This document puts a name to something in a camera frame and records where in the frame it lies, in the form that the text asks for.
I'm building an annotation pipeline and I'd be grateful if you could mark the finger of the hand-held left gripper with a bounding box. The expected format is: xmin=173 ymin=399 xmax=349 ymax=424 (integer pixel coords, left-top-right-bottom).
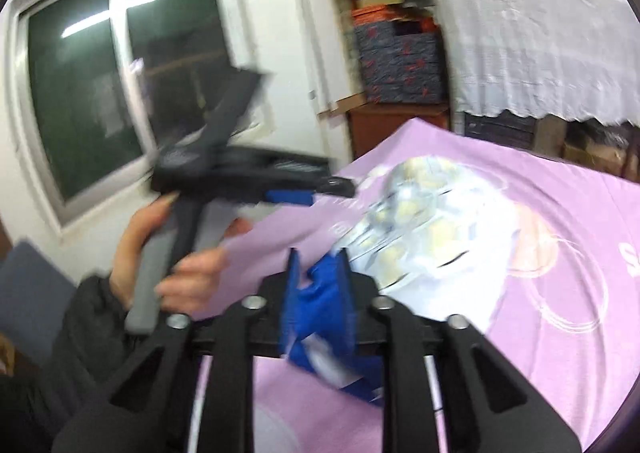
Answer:
xmin=264 ymin=176 xmax=357 ymax=208

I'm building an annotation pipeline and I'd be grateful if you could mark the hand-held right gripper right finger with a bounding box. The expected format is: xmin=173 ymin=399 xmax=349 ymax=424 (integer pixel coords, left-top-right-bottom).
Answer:
xmin=335 ymin=249 xmax=584 ymax=453

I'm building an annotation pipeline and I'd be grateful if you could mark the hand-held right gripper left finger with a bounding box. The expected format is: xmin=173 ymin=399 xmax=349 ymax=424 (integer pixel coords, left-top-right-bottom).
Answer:
xmin=50 ymin=247 xmax=302 ymax=453

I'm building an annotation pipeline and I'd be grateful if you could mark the blue and white jacket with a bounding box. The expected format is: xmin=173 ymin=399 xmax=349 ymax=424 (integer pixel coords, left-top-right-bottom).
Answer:
xmin=279 ymin=157 xmax=522 ymax=407

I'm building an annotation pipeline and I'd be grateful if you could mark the person's left forearm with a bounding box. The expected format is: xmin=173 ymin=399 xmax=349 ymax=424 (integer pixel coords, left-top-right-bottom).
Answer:
xmin=27 ymin=272 xmax=168 ymax=453

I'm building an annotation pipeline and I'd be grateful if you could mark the person's left hand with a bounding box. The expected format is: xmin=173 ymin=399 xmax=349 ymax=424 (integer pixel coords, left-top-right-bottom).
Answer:
xmin=109 ymin=192 xmax=255 ymax=315

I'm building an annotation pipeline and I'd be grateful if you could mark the wooden cabinet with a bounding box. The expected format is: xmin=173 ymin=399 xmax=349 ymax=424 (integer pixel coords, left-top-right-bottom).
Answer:
xmin=346 ymin=103 xmax=452 ymax=160

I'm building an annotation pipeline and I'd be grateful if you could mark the white flat panel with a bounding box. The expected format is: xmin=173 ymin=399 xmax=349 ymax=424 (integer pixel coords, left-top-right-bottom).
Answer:
xmin=294 ymin=0 xmax=352 ymax=118

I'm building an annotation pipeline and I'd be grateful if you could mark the dark crate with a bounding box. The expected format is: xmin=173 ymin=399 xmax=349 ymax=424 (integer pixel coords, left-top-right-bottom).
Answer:
xmin=462 ymin=109 xmax=540 ymax=150

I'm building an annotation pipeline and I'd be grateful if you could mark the pink printed blanket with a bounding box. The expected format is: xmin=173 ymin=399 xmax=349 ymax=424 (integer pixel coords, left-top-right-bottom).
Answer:
xmin=191 ymin=117 xmax=640 ymax=453

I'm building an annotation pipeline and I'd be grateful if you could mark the grey-blue cushion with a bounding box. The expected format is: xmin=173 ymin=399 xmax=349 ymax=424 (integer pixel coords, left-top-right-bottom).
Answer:
xmin=0 ymin=239 xmax=78 ymax=370

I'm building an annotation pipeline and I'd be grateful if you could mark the white lace cloth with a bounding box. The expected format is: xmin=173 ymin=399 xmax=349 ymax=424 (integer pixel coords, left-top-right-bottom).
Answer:
xmin=414 ymin=0 xmax=640 ymax=128

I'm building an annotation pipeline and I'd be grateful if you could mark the window with white frame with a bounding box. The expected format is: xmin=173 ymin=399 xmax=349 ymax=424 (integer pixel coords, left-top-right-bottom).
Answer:
xmin=7 ymin=0 xmax=243 ymax=231

